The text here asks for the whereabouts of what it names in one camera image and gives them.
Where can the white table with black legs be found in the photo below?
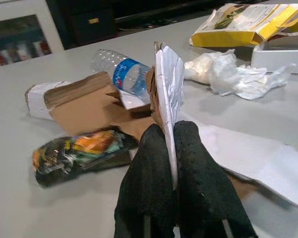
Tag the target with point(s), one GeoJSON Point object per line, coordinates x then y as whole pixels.
{"type": "Point", "coordinates": [27, 210]}

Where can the white cabinet with glass door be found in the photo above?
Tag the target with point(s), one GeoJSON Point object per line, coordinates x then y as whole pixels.
{"type": "Point", "coordinates": [49, 24]}

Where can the torn white brown cardboard piece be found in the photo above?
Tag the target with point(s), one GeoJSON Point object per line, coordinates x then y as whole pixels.
{"type": "Point", "coordinates": [169, 81]}

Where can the black cabinet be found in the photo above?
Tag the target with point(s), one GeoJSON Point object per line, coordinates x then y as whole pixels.
{"type": "Point", "coordinates": [94, 22]}

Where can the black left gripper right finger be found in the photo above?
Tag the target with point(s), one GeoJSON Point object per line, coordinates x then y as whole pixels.
{"type": "Point", "coordinates": [206, 196]}

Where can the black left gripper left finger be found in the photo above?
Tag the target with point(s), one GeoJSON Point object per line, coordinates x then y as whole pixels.
{"type": "Point", "coordinates": [146, 188]}

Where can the colourful dark snack wrapper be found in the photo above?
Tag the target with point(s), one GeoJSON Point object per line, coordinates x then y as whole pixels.
{"type": "Point", "coordinates": [84, 148]}

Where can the clear plastic bottle blue label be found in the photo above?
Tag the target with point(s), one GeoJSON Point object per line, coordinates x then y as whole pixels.
{"type": "Point", "coordinates": [129, 74]}

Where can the torn open white cardboard box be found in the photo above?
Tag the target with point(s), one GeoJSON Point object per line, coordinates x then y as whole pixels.
{"type": "Point", "coordinates": [77, 106]}

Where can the crumpled clear plastic bag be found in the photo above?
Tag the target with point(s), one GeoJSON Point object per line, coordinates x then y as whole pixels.
{"type": "Point", "coordinates": [250, 79]}

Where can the yellow cardboard box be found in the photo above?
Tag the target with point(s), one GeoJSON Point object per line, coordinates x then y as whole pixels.
{"type": "Point", "coordinates": [221, 38]}

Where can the crumpled cream plastic bag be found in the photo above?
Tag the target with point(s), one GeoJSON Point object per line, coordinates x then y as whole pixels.
{"type": "Point", "coordinates": [201, 67]}

